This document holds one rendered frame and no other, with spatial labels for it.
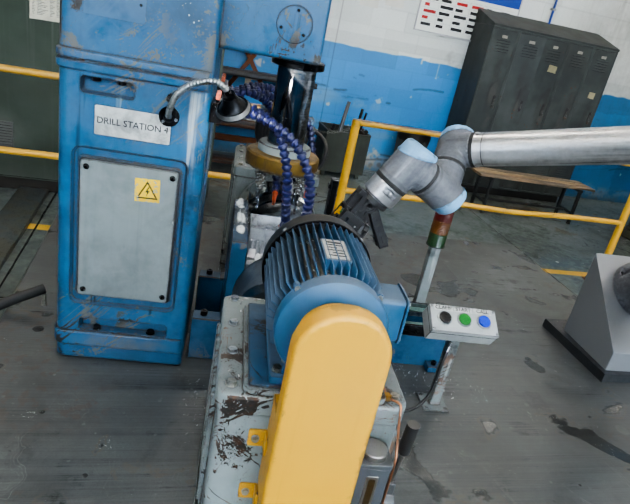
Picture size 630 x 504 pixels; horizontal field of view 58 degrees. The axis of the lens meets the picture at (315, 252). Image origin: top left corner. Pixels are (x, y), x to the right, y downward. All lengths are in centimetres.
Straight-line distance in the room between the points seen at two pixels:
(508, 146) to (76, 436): 116
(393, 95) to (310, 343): 622
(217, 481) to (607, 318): 139
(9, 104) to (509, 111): 499
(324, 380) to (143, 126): 71
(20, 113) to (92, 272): 338
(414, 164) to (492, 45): 538
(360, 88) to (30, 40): 356
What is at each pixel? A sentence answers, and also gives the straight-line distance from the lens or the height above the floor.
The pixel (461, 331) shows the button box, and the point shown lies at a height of 105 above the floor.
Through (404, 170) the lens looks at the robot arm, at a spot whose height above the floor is 136.
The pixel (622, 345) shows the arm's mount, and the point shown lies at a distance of 198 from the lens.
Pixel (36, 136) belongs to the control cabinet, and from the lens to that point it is 469.
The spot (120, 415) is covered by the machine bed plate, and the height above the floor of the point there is 80.
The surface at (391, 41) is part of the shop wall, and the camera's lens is 673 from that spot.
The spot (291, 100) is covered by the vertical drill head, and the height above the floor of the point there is 147.
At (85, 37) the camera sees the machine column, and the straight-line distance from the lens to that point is 123.
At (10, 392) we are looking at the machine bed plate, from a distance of 141.
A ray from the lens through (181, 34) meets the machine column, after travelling 119.
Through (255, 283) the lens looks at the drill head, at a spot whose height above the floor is 113.
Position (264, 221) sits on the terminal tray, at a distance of 152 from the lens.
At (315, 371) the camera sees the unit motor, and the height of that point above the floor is 127.
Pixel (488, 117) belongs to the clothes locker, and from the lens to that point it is 684.
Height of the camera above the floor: 167
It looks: 23 degrees down
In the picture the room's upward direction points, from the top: 12 degrees clockwise
